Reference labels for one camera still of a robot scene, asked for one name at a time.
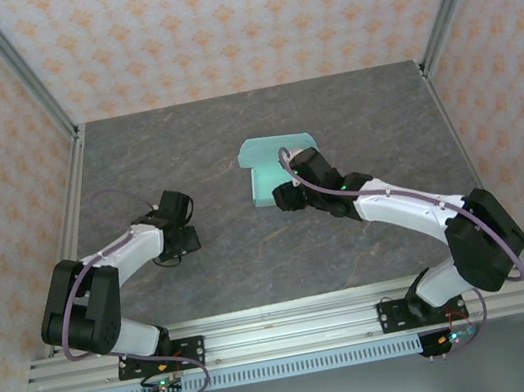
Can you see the aluminium mounting rail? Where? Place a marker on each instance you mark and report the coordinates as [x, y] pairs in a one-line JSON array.
[[290, 328]]

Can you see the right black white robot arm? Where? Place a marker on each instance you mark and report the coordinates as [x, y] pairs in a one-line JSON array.
[[407, 211]]

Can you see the mint green paper box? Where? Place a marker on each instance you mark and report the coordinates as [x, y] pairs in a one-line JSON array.
[[264, 165]]

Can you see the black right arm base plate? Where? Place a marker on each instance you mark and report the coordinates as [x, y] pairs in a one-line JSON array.
[[395, 317]]

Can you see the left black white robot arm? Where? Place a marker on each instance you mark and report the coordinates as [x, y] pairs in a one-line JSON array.
[[134, 249]]

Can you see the aluminium table side rail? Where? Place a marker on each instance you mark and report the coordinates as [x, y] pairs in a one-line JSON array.
[[71, 204], [454, 136]]

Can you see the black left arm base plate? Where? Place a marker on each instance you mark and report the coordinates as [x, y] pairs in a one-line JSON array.
[[188, 353]]

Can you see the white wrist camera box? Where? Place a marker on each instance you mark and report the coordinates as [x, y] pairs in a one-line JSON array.
[[292, 154], [155, 208]]

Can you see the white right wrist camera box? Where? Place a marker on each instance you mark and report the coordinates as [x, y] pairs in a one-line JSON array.
[[292, 154]]

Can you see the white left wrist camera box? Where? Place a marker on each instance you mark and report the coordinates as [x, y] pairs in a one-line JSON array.
[[155, 208]]

